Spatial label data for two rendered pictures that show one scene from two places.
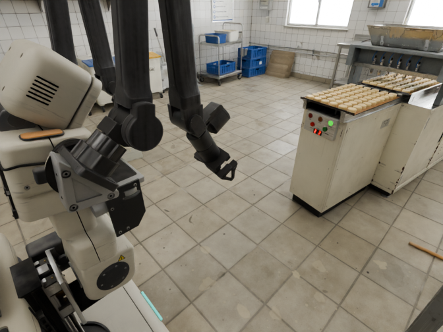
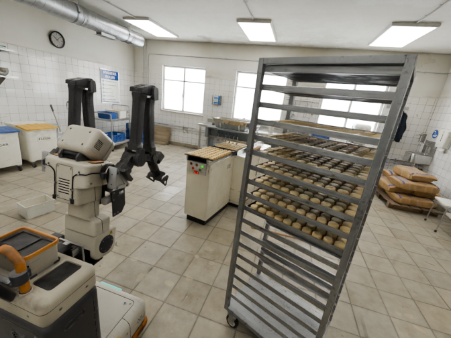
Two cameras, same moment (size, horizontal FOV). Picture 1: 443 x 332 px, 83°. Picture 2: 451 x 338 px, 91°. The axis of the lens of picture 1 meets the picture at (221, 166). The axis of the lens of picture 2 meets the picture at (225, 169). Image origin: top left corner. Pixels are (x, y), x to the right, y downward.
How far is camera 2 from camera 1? 0.85 m
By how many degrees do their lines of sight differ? 32
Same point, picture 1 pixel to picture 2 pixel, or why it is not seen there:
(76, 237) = (92, 218)
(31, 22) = not seen: outside the picture
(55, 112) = (100, 153)
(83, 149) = (121, 164)
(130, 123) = (137, 155)
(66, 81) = (105, 141)
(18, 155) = (92, 169)
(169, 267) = (108, 276)
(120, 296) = not seen: hidden behind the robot
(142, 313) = (107, 290)
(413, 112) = (239, 159)
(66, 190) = (117, 179)
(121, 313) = not seen: hidden behind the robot
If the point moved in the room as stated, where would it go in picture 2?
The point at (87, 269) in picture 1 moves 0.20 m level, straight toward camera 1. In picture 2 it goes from (96, 236) to (126, 247)
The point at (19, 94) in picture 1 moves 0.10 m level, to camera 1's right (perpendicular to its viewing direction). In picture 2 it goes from (91, 146) to (114, 145)
